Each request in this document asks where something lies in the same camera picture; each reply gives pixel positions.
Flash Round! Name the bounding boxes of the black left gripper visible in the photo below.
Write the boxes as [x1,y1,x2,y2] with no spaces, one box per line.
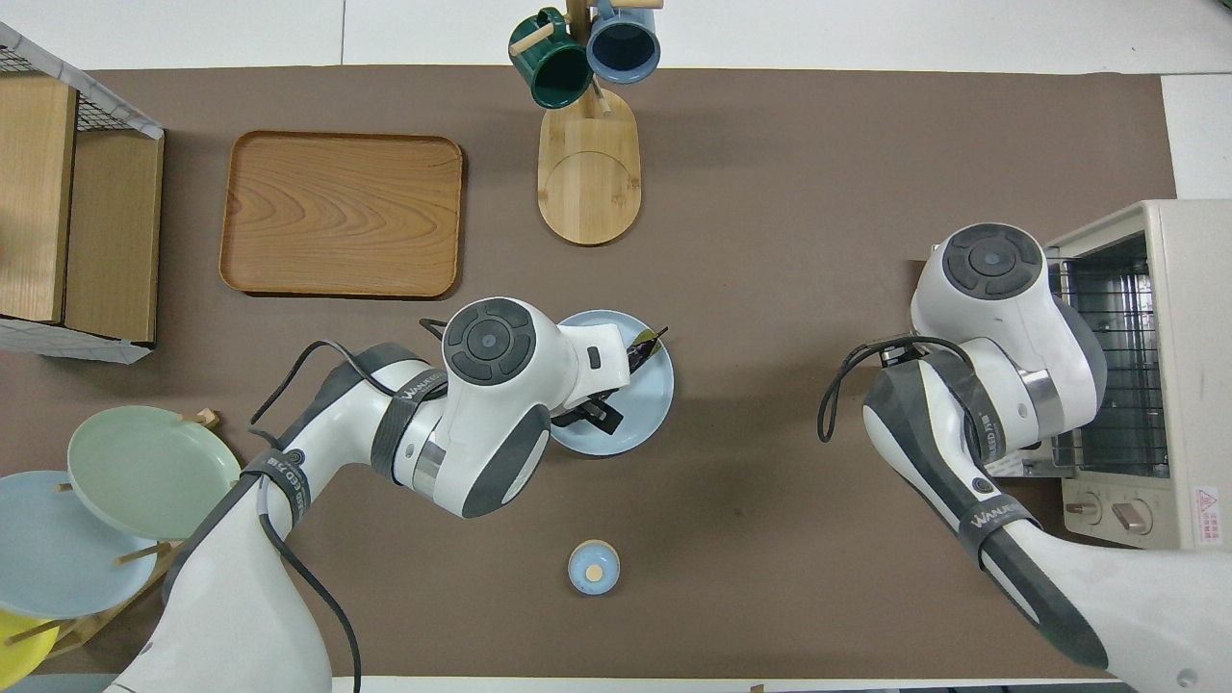
[550,332,665,430]

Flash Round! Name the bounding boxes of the light blue plate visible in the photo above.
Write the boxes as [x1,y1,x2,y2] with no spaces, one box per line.
[548,309,676,457]
[0,471,160,620]

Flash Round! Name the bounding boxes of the beige toaster oven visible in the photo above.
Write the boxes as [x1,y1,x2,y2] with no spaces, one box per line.
[1042,199,1232,552]

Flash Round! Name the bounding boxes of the brown table mat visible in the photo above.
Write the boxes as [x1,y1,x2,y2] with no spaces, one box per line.
[0,65,1228,680]

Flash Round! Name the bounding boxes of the small blue lidded jar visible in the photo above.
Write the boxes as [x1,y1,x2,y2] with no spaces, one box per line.
[567,539,622,597]

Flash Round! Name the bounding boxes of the wooden mug tree stand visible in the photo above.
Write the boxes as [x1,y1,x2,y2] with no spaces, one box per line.
[510,0,665,247]

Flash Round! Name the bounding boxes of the dark green mug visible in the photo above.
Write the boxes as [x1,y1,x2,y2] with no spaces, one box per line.
[508,8,595,110]

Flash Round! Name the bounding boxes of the rectangular wooden tray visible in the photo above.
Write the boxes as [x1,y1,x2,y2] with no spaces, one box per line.
[218,130,465,299]

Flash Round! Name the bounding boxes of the grey-blue mug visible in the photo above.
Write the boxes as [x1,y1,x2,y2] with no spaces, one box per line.
[585,0,663,85]

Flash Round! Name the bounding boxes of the pale green plate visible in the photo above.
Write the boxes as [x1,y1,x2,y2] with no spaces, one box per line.
[67,405,243,541]

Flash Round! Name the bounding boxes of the wooden plate rack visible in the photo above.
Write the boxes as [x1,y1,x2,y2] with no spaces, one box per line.
[0,408,222,660]

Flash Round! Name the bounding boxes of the yellow plate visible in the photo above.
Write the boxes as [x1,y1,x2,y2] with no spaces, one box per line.
[0,608,61,692]

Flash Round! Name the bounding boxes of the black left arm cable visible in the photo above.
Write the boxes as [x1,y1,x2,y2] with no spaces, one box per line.
[248,318,449,693]

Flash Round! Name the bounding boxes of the wire oven rack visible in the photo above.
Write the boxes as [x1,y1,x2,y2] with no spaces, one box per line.
[1051,252,1171,475]

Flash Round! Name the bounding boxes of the wooden shelf with wire mesh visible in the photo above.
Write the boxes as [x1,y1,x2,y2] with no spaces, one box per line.
[0,21,167,365]

